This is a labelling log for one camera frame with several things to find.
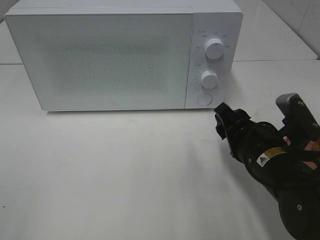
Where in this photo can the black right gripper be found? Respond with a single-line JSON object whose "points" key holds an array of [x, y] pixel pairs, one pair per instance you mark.
{"points": [[259, 146]]}

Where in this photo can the round white door button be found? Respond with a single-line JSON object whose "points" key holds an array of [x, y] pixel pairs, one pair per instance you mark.
{"points": [[204, 99]]}

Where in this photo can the white microwave door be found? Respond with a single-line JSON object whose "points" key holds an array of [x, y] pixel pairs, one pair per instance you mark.
{"points": [[105, 62]]}

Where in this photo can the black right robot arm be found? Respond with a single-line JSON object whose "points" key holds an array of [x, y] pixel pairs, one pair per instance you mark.
{"points": [[299, 197]]}

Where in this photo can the upper white microwave knob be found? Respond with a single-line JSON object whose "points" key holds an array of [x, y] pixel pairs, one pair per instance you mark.
{"points": [[214, 48]]}

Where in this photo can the white microwave oven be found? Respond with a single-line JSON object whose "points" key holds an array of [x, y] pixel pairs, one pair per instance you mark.
{"points": [[119, 55]]}

